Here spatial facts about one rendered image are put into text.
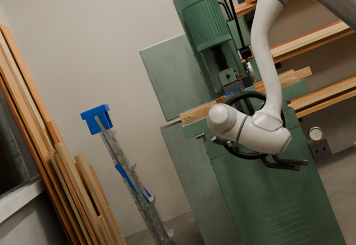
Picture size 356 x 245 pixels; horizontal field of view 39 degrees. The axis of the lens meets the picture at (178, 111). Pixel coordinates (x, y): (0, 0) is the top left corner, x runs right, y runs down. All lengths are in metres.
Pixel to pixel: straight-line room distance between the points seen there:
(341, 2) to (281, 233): 1.12
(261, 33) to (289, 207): 0.91
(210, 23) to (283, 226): 1.00
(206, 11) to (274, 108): 0.83
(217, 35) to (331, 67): 2.74
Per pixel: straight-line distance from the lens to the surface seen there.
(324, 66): 5.03
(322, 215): 2.46
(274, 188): 2.39
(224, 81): 2.45
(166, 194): 4.84
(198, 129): 2.34
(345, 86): 4.57
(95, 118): 3.09
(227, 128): 1.70
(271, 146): 1.71
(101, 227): 3.50
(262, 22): 1.85
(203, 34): 2.43
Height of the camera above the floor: 1.03
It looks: 1 degrees down
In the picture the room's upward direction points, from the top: 21 degrees counter-clockwise
